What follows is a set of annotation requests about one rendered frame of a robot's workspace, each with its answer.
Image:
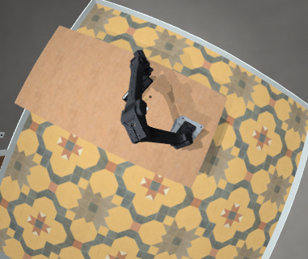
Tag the black rack of three labelled bins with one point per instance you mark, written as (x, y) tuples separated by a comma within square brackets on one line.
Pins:
[(144, 87)]

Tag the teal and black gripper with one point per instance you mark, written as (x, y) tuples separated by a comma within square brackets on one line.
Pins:
[(147, 74)]

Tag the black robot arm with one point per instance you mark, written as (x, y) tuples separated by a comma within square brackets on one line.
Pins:
[(134, 117)]

